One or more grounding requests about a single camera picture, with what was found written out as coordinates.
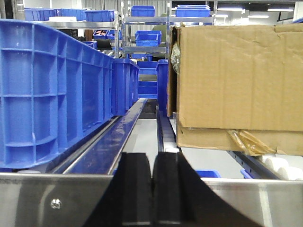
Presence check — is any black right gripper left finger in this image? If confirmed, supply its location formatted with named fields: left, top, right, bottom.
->
left=84, top=153, right=152, bottom=227

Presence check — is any background steel shelving rack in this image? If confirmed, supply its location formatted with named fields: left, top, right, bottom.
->
left=23, top=0, right=218, bottom=100

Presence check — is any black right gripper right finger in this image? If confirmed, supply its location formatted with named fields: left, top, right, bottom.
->
left=153, top=152, right=258, bottom=227

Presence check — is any large blue crate on shelf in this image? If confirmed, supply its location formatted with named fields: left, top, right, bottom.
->
left=0, top=19, right=114, bottom=169

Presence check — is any blue shelf divider rail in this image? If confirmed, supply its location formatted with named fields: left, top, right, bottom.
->
left=51, top=98, right=147, bottom=175

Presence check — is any brown cardboard box on shelf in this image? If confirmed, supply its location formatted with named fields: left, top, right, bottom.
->
left=167, top=23, right=303, bottom=156

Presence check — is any stainless steel shelf rail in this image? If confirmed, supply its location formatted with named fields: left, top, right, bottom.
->
left=0, top=173, right=303, bottom=227

